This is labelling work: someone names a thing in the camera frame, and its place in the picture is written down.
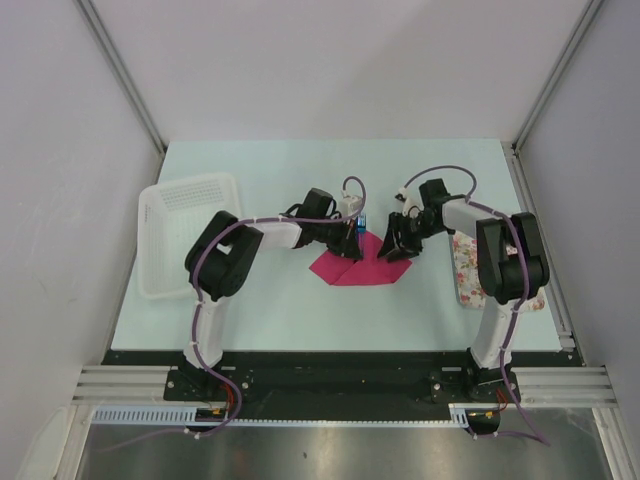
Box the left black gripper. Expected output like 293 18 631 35
314 216 363 261

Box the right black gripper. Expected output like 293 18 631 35
378 211 445 263

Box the pink paper napkin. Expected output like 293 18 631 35
309 232 412 287

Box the blue metallic fork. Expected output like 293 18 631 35
355 214 367 235

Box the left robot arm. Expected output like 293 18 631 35
184 188 365 400

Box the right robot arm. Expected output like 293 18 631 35
378 179 550 401

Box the floral cloth mat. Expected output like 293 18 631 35
449 234 546 312

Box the white plastic basket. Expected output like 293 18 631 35
137 173 241 300

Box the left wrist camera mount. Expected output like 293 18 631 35
337 192 363 218

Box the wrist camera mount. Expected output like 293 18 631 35
395 187 422 218
337 192 363 218

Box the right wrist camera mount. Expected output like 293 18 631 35
395 187 422 218

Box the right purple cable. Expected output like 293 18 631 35
397 166 551 446

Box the purple cable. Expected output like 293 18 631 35
189 175 369 442
397 166 551 446

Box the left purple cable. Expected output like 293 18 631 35
189 175 369 442

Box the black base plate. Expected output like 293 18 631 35
102 350 582 420

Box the white slotted cable duct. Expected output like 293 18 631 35
91 405 469 429

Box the aluminium frame rail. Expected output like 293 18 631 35
72 365 169 405

